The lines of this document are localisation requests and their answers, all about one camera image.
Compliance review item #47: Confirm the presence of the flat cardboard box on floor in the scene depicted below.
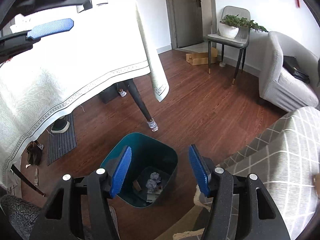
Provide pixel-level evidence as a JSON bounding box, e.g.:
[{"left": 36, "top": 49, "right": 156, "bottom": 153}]
[{"left": 186, "top": 47, "right": 218, "bottom": 66}]

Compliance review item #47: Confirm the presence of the black and white shoe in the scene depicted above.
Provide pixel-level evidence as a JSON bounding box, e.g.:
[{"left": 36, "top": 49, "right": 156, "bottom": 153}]
[{"left": 51, "top": 116, "right": 70, "bottom": 134}]

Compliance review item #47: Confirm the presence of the light blue paper ball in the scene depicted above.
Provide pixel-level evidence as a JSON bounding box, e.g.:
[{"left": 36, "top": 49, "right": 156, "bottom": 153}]
[{"left": 145, "top": 172, "right": 161, "bottom": 192}]

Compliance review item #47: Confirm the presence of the black handbag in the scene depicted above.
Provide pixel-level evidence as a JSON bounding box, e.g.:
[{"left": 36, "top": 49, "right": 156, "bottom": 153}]
[{"left": 283, "top": 56, "right": 310, "bottom": 84}]

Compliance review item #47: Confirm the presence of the grey dining chair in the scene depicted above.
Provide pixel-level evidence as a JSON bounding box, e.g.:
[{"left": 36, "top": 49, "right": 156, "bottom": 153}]
[{"left": 207, "top": 6, "right": 251, "bottom": 84}]

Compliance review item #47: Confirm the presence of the potted green plant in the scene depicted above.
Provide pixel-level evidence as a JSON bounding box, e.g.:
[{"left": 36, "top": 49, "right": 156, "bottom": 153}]
[{"left": 219, "top": 15, "right": 268, "bottom": 38}]

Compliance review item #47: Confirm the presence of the teal trash bin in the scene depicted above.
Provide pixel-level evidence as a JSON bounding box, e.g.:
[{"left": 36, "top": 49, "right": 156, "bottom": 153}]
[{"left": 100, "top": 132, "right": 178, "bottom": 208}]

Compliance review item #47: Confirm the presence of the white patterned tablecloth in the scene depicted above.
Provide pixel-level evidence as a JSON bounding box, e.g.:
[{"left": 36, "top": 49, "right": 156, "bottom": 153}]
[{"left": 1, "top": 0, "right": 169, "bottom": 185}]

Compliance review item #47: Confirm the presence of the dark striped floor mat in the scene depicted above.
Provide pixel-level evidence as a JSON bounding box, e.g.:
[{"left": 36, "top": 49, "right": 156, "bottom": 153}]
[{"left": 47, "top": 113, "right": 77, "bottom": 166}]

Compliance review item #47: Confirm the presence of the black table leg with sock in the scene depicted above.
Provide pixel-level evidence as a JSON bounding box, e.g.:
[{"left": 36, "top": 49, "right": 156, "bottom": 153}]
[{"left": 124, "top": 79, "right": 158, "bottom": 132}]

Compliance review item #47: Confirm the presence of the grey armchair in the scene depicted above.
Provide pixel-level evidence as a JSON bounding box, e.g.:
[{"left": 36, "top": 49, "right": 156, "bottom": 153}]
[{"left": 259, "top": 31, "right": 319, "bottom": 112}]

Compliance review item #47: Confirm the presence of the grey checked tablecloth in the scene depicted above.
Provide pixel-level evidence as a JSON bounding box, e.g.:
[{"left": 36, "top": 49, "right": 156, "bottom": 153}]
[{"left": 195, "top": 107, "right": 319, "bottom": 239}]

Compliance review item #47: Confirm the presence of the grey door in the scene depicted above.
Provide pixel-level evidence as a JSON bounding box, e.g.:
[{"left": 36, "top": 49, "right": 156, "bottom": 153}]
[{"left": 165, "top": 0, "right": 217, "bottom": 49}]

